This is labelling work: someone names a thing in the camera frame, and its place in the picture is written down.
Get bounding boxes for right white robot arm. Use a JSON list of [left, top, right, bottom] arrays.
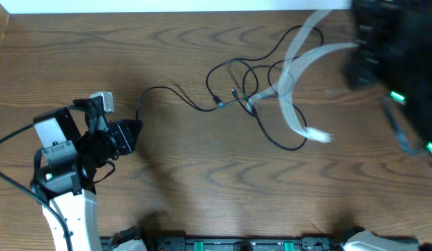
[[344, 0, 432, 166]]

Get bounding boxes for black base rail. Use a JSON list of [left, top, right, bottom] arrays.
[[100, 226, 421, 251]]

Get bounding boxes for thin black USB cable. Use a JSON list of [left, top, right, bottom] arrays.
[[231, 24, 324, 152]]

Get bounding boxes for black braided USB cable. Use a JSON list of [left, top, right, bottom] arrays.
[[134, 59, 259, 121]]

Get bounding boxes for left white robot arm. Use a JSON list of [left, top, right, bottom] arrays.
[[31, 97, 147, 250]]

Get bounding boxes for white USB cable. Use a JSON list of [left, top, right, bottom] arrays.
[[245, 9, 360, 144]]

